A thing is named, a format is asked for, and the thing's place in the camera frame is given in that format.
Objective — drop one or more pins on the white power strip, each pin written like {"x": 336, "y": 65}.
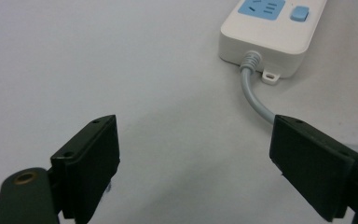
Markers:
{"x": 270, "y": 34}

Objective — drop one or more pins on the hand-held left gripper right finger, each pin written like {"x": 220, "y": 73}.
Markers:
{"x": 313, "y": 168}

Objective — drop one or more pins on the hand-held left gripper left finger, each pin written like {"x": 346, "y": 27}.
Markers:
{"x": 85, "y": 168}

